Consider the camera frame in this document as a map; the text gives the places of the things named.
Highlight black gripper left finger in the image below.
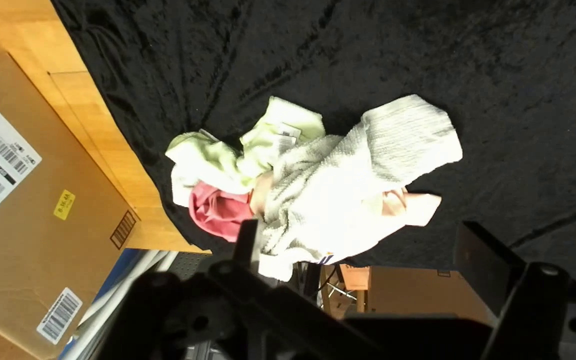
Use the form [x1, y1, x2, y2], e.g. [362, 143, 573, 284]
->
[96, 218, 377, 360]

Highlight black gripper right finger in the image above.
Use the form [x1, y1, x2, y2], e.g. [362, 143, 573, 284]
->
[454, 218, 576, 360]

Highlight pink t-shirt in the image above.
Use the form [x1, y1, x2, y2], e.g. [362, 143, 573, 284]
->
[189, 181, 258, 244]

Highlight pale green towel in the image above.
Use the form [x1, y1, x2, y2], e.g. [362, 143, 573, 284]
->
[165, 96, 329, 207]

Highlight small white towel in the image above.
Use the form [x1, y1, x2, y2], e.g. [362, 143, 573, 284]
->
[251, 91, 466, 284]

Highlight long cardboard box black tape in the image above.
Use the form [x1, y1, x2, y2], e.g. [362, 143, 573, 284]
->
[324, 260, 501, 330]

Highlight cardboard box with white label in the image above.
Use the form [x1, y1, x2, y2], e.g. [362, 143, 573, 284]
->
[0, 49, 142, 360]

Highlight black table cloth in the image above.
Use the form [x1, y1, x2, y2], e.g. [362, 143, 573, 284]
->
[50, 0, 576, 282]

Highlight silver metal rail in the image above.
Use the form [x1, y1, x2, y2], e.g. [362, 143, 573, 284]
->
[60, 248, 181, 360]

